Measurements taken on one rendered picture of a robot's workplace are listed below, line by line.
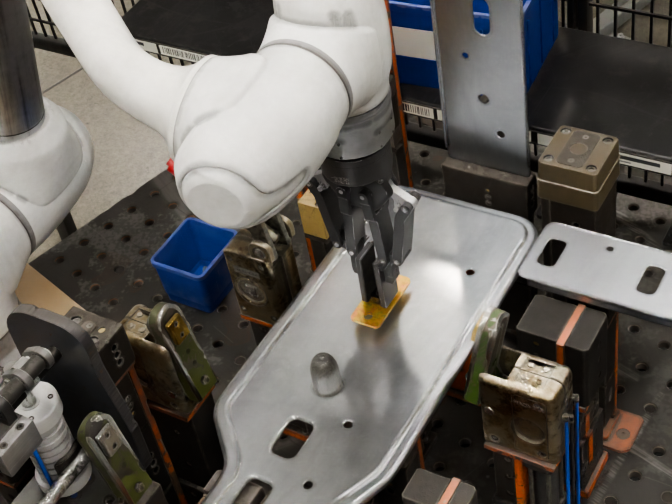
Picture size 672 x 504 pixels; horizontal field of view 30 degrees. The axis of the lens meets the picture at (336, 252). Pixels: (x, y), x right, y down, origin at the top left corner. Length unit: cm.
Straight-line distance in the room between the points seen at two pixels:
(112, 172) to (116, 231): 127
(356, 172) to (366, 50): 16
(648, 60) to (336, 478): 74
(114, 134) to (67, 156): 163
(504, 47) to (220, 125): 52
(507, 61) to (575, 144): 14
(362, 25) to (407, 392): 42
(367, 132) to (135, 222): 94
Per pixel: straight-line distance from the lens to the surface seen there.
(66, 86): 374
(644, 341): 180
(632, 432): 169
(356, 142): 123
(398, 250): 134
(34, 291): 199
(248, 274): 150
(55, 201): 188
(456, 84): 155
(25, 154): 181
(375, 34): 116
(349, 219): 135
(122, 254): 206
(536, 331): 144
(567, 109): 165
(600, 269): 148
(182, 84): 109
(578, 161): 152
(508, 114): 154
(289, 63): 110
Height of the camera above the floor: 205
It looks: 44 degrees down
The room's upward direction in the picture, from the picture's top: 11 degrees counter-clockwise
